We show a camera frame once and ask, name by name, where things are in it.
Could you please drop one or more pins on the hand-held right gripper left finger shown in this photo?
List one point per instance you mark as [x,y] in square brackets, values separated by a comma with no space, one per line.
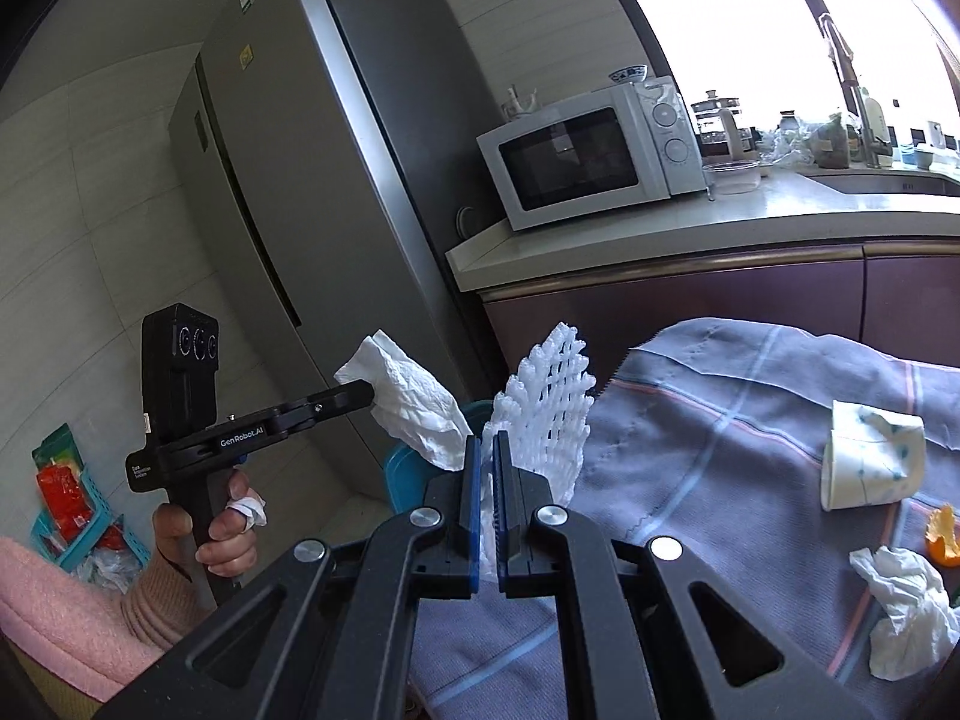
[472,514]

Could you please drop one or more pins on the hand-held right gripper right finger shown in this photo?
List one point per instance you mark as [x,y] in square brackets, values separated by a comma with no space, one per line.
[504,525]

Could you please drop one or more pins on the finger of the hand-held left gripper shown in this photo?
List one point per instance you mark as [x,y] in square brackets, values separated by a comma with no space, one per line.
[330,403]

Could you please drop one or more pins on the blue plastic waste bin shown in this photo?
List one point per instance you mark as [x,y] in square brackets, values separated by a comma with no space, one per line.
[409,476]

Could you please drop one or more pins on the white tissue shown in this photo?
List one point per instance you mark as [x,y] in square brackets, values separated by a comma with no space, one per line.
[405,397]
[900,615]

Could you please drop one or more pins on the white foam fruit net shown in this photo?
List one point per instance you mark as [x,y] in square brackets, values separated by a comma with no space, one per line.
[547,405]

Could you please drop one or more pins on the orange peel piece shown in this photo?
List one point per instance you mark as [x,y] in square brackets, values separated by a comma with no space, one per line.
[943,536]

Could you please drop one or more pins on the person's left forearm pink sleeve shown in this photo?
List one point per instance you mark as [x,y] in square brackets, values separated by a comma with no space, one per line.
[67,615]

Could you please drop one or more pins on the person's left hand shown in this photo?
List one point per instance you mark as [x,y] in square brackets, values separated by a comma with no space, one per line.
[232,551]

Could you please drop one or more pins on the white finger wrap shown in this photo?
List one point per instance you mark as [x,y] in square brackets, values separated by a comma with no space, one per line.
[249,508]

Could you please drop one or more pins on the red snack packet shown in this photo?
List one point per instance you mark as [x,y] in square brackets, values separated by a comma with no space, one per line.
[64,499]

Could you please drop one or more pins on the blue plastic basket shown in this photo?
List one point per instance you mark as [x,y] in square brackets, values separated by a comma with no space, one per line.
[82,540]

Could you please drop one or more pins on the grey plaid cloth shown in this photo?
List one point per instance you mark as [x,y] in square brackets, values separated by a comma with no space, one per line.
[712,465]

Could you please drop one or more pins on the silver refrigerator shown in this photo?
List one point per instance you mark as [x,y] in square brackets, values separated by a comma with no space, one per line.
[300,165]

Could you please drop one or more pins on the purple kitchen base cabinet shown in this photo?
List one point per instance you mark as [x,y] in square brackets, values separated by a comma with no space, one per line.
[675,300]

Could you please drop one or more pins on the white microwave oven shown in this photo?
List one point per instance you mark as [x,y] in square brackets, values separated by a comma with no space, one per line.
[570,157]

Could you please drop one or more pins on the white patterned paper cup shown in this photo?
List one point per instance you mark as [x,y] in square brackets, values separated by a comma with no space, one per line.
[862,465]

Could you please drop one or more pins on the clear glass dish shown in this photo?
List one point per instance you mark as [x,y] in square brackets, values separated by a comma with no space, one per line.
[731,176]

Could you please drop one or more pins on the blue and white bowl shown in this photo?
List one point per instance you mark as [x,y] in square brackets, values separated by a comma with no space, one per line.
[627,75]

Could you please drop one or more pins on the clear plastic bag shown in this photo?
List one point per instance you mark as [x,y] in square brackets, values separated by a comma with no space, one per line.
[784,142]

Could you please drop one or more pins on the dark glass jar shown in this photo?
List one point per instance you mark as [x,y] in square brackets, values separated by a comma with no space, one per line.
[832,142]

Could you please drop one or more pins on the steel kitchen sink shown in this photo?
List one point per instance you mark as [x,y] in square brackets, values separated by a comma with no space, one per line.
[885,184]

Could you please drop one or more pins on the kitchen window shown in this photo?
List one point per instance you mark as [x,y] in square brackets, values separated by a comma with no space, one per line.
[735,7]

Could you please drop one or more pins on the metal kitchen faucet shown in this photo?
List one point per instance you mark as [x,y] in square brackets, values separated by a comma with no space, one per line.
[847,67]

